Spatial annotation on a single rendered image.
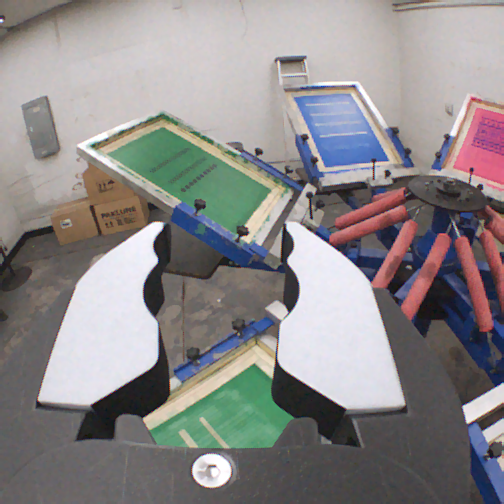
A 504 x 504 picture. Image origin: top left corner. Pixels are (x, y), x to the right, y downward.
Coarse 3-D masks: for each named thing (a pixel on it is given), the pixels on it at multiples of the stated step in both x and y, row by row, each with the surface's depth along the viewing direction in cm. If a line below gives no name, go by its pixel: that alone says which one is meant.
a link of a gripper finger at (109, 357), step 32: (160, 224) 11; (128, 256) 9; (160, 256) 11; (96, 288) 8; (128, 288) 8; (160, 288) 10; (64, 320) 7; (96, 320) 7; (128, 320) 7; (64, 352) 6; (96, 352) 6; (128, 352) 6; (160, 352) 7; (64, 384) 5; (96, 384) 6; (128, 384) 6; (160, 384) 7; (96, 416) 5
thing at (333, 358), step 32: (288, 224) 11; (288, 256) 11; (320, 256) 10; (288, 288) 10; (320, 288) 8; (352, 288) 8; (288, 320) 7; (320, 320) 7; (352, 320) 7; (288, 352) 7; (320, 352) 7; (352, 352) 7; (384, 352) 7; (288, 384) 6; (320, 384) 6; (352, 384) 6; (384, 384) 6; (320, 416) 6
